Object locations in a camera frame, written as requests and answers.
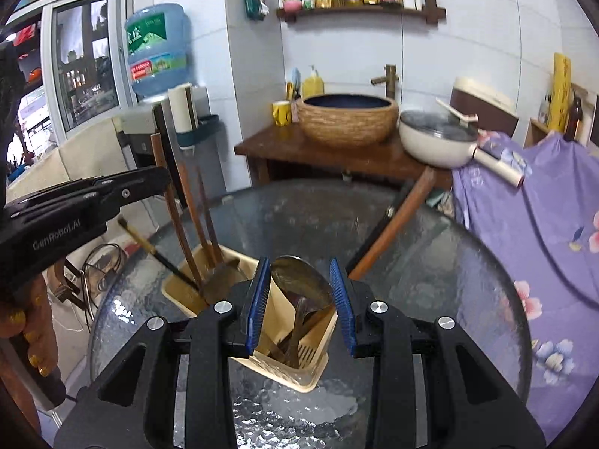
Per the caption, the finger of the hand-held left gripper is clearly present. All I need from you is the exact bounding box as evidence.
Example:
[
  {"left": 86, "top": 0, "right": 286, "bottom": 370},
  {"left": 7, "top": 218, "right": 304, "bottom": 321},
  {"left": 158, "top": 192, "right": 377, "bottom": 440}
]
[{"left": 92, "top": 166, "right": 172, "bottom": 219}]

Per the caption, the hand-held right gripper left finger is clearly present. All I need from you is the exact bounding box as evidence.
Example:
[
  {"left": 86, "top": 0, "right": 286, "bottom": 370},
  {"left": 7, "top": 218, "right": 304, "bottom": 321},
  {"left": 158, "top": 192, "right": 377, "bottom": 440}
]
[{"left": 53, "top": 256, "right": 272, "bottom": 449}]

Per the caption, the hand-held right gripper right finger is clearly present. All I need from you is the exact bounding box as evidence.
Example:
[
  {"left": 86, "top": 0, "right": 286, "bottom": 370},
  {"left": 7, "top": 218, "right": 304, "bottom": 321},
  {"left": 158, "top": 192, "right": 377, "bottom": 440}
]
[{"left": 329, "top": 257, "right": 547, "bottom": 449}]

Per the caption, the brown wooden chopstick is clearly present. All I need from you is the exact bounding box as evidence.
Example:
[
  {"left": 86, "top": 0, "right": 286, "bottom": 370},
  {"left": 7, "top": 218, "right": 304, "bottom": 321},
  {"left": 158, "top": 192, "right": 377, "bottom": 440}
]
[
  {"left": 194, "top": 168, "right": 225, "bottom": 263},
  {"left": 349, "top": 168, "right": 436, "bottom": 281},
  {"left": 150, "top": 133, "right": 207, "bottom": 281}
]

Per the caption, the metal spoon with brown handle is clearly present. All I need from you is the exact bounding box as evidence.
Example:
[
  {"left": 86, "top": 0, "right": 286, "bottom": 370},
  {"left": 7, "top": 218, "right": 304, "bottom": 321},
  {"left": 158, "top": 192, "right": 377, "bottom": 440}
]
[{"left": 270, "top": 255, "right": 334, "bottom": 369}]

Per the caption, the black chopstick with gold band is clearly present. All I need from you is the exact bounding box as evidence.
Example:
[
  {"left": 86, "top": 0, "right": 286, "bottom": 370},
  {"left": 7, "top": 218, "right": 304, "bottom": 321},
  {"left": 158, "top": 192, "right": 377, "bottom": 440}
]
[{"left": 117, "top": 217, "right": 202, "bottom": 291}]

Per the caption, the beige perforated utensil holder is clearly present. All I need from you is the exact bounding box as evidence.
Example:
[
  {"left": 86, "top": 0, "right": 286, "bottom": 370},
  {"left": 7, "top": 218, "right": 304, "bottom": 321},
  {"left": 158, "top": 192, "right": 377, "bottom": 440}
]
[{"left": 161, "top": 243, "right": 338, "bottom": 394}]

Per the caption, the person's left hand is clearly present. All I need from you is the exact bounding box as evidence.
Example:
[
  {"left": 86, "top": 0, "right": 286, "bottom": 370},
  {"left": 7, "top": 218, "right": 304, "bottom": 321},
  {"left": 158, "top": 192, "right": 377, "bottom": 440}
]
[{"left": 0, "top": 271, "right": 61, "bottom": 378}]

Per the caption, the grey water dispenser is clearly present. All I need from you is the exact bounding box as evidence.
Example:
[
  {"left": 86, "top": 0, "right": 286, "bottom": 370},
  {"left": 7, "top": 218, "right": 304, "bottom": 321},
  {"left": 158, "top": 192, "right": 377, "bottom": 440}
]
[{"left": 115, "top": 86, "right": 221, "bottom": 225}]

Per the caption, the teal roll holder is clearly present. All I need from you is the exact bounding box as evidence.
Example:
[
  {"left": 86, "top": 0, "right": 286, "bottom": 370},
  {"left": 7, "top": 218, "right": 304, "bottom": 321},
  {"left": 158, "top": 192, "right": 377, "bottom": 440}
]
[{"left": 174, "top": 114, "right": 221, "bottom": 150}]

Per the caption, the white paper towel roll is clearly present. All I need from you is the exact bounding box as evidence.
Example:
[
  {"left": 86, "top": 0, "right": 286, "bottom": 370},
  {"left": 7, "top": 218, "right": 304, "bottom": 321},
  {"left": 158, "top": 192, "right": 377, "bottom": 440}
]
[{"left": 167, "top": 83, "right": 197, "bottom": 136}]

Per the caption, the round glass table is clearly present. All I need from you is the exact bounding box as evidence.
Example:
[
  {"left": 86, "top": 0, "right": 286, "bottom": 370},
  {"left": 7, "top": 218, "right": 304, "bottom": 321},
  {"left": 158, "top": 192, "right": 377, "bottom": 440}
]
[{"left": 89, "top": 180, "right": 532, "bottom": 449}]

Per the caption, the sliding window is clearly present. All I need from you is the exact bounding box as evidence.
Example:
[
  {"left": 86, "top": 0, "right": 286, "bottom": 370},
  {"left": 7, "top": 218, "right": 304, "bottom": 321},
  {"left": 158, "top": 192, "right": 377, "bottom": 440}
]
[{"left": 40, "top": 0, "right": 134, "bottom": 141}]

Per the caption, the blue water jug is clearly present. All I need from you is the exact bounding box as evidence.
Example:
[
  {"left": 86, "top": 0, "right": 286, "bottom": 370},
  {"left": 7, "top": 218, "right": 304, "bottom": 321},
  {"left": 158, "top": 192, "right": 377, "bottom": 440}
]
[{"left": 124, "top": 3, "right": 195, "bottom": 101}]

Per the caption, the wooden washstand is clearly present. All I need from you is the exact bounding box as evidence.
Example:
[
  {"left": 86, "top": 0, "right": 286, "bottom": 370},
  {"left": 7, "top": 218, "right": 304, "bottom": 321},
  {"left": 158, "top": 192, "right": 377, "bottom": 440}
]
[{"left": 234, "top": 124, "right": 454, "bottom": 188}]

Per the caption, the yellow cup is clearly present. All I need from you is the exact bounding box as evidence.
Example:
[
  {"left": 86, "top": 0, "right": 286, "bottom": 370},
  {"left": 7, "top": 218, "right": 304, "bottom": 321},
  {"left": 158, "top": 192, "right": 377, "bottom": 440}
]
[{"left": 272, "top": 100, "right": 293, "bottom": 127}]

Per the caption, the woven basin sink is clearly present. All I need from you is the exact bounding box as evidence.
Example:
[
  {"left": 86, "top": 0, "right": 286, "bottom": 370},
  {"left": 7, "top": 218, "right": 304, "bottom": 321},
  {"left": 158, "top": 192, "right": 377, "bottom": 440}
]
[{"left": 296, "top": 94, "right": 401, "bottom": 148}]

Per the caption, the cream pan with lid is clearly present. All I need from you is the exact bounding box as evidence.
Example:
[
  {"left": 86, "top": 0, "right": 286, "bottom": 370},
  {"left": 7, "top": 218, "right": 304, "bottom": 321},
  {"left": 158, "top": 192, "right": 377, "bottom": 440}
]
[{"left": 399, "top": 109, "right": 526, "bottom": 189}]

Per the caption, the yellow soap dispenser bottle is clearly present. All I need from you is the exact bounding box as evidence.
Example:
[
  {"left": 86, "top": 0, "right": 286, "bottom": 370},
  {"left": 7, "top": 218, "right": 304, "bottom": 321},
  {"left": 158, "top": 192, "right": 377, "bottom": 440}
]
[{"left": 302, "top": 65, "right": 325, "bottom": 99}]

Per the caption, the purple floral cloth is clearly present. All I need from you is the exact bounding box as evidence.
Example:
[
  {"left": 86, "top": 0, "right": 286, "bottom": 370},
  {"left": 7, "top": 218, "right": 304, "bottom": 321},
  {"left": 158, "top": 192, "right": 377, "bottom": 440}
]
[{"left": 451, "top": 131, "right": 599, "bottom": 426}]

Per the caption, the brass faucet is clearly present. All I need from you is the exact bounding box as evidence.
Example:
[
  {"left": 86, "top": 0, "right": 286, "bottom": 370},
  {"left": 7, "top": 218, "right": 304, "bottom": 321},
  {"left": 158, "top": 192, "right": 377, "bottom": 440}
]
[{"left": 371, "top": 64, "right": 402, "bottom": 100}]

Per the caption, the brown and cream rice cooker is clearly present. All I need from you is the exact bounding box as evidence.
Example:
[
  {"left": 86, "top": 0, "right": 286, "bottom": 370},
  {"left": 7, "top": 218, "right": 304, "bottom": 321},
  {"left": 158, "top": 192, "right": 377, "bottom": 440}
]
[{"left": 449, "top": 77, "right": 520, "bottom": 138}]

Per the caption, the wooden box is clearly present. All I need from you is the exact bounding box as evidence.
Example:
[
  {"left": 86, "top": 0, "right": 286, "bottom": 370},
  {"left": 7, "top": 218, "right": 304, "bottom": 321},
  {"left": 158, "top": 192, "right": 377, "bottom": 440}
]
[{"left": 523, "top": 117, "right": 553, "bottom": 148}]

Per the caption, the brown glass bottle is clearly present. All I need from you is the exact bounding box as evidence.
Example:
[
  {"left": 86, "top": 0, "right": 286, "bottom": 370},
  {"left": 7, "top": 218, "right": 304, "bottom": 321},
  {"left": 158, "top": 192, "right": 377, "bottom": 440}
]
[{"left": 564, "top": 97, "right": 583, "bottom": 142}]

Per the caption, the yellow wrap roll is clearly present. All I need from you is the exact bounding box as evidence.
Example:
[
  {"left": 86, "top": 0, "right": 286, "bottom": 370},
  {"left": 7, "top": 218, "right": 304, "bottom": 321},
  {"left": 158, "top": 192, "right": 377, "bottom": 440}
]
[{"left": 548, "top": 53, "right": 573, "bottom": 134}]

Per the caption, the black cable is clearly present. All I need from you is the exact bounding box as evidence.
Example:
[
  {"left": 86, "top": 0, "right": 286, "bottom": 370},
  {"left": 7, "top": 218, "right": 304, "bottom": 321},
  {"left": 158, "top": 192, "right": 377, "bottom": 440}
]
[{"left": 79, "top": 243, "right": 129, "bottom": 328}]

